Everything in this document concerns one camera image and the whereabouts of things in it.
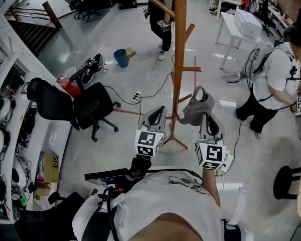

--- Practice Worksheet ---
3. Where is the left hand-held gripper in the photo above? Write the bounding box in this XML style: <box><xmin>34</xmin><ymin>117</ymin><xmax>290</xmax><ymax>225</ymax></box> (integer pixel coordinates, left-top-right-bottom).
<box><xmin>134</xmin><ymin>105</ymin><xmax>167</xmax><ymax>158</ymax></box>

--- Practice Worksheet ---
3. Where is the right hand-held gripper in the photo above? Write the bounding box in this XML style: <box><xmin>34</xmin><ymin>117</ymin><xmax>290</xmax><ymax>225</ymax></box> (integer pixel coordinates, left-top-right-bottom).
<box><xmin>194</xmin><ymin>112</ymin><xmax>228</xmax><ymax>171</ymax></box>

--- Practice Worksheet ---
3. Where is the grey cap item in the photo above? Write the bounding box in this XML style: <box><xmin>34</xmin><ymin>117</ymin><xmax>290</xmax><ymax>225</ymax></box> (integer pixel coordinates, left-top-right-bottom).
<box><xmin>179</xmin><ymin>85</ymin><xmax>216</xmax><ymax>127</ymax></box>

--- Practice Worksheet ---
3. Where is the wooden coat stand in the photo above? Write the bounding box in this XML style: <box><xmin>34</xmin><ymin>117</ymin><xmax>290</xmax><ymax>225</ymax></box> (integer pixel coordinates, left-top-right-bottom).
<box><xmin>149</xmin><ymin>0</ymin><xmax>204</xmax><ymax>151</ymax></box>

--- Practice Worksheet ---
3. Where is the person's right forearm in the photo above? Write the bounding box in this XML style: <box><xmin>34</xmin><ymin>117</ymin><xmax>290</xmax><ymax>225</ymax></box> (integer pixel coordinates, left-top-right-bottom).
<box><xmin>202</xmin><ymin>168</ymin><xmax>222</xmax><ymax>208</ymax></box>

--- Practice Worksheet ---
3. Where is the white power strip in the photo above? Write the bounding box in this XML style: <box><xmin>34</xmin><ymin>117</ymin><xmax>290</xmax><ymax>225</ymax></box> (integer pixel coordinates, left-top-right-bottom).
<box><xmin>221</xmin><ymin>153</ymin><xmax>235</xmax><ymax>173</ymax></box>
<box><xmin>131</xmin><ymin>90</ymin><xmax>143</xmax><ymax>103</ymax></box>

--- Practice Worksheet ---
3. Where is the grey metal plate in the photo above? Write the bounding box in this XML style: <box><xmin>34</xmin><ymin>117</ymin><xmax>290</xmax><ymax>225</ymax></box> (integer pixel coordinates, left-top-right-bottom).
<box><xmin>220</xmin><ymin>71</ymin><xmax>247</xmax><ymax>83</ymax></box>

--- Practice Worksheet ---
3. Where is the teal waste bin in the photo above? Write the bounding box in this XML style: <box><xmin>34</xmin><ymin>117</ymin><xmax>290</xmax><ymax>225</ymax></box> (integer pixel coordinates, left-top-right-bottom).
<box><xmin>113</xmin><ymin>48</ymin><xmax>129</xmax><ymax>68</ymax></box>

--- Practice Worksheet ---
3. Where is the small cardboard box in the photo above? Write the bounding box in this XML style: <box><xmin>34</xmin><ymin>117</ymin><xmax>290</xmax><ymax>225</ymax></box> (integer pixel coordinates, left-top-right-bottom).
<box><xmin>125</xmin><ymin>46</ymin><xmax>137</xmax><ymax>60</ymax></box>

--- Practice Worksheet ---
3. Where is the black office chair with armrests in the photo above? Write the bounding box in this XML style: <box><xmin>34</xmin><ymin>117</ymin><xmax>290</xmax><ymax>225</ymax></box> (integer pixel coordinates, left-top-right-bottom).
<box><xmin>27</xmin><ymin>68</ymin><xmax>121</xmax><ymax>143</ymax></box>

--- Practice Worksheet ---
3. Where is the black chest-mounted device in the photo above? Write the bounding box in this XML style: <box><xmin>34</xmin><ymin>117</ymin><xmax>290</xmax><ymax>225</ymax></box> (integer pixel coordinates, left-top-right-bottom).
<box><xmin>84</xmin><ymin>156</ymin><xmax>153</xmax><ymax>187</ymax></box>

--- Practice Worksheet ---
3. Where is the person's white t-shirt torso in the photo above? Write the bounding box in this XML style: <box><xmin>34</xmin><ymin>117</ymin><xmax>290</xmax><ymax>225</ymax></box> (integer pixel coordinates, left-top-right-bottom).
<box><xmin>72</xmin><ymin>166</ymin><xmax>243</xmax><ymax>241</ymax></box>

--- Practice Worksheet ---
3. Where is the pile of black white gear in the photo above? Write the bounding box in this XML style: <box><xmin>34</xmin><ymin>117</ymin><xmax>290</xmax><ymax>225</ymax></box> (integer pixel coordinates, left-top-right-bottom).
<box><xmin>80</xmin><ymin>53</ymin><xmax>109</xmax><ymax>85</ymax></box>

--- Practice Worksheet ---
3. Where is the red bag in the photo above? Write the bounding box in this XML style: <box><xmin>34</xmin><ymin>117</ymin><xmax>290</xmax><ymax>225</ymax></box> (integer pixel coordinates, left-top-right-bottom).
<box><xmin>56</xmin><ymin>76</ymin><xmax>82</xmax><ymax>98</ymax></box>

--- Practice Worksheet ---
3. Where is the black stool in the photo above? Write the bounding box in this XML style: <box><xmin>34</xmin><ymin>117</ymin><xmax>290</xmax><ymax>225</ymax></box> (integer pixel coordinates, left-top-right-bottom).
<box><xmin>273</xmin><ymin>165</ymin><xmax>301</xmax><ymax>201</ymax></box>

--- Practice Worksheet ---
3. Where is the white table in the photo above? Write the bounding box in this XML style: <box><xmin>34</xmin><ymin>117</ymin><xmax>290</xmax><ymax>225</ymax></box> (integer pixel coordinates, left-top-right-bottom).
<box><xmin>215</xmin><ymin>12</ymin><xmax>263</xmax><ymax>70</ymax></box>

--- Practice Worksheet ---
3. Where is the white printer box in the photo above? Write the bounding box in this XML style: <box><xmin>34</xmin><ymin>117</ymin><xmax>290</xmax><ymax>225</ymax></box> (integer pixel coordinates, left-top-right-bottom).
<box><xmin>234</xmin><ymin>9</ymin><xmax>263</xmax><ymax>40</ymax></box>

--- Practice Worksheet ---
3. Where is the brown cardboard box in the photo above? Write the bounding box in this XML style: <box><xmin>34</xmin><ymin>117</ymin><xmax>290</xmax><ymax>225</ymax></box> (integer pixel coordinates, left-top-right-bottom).
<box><xmin>41</xmin><ymin>152</ymin><xmax>60</xmax><ymax>184</ymax></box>

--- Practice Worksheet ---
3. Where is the open cardboard box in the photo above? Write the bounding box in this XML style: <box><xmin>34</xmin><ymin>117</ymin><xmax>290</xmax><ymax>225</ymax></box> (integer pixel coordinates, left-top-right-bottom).
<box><xmin>33</xmin><ymin>181</ymin><xmax>53</xmax><ymax>201</ymax></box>

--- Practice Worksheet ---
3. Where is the black padded chair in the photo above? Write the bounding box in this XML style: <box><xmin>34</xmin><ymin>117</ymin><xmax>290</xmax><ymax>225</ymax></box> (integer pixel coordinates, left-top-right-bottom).
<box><xmin>14</xmin><ymin>191</ymin><xmax>86</xmax><ymax>241</ymax></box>

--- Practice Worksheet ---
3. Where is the wooden staircase railing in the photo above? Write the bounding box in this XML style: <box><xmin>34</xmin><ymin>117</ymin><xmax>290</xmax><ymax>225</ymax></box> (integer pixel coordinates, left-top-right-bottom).
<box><xmin>4</xmin><ymin>1</ymin><xmax>64</xmax><ymax>58</ymax></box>

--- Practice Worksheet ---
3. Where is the white shelf unit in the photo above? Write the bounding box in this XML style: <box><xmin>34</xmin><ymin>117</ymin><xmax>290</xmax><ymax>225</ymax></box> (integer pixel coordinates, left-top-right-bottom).
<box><xmin>0</xmin><ymin>8</ymin><xmax>75</xmax><ymax>224</ymax></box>

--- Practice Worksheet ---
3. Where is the black floor cable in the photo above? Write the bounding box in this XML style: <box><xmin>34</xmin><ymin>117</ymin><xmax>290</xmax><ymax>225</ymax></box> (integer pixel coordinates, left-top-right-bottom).
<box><xmin>103</xmin><ymin>56</ymin><xmax>177</xmax><ymax>117</ymax></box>

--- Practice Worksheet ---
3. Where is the white shoulder strap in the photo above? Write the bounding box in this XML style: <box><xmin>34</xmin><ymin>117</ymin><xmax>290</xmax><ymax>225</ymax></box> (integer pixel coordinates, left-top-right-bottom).
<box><xmin>227</xmin><ymin>186</ymin><xmax>247</xmax><ymax>226</ymax></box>

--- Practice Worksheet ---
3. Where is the black body cable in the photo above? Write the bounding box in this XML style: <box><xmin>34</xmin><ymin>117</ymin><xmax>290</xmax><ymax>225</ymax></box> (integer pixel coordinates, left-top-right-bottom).
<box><xmin>98</xmin><ymin>186</ymin><xmax>121</xmax><ymax>241</ymax></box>

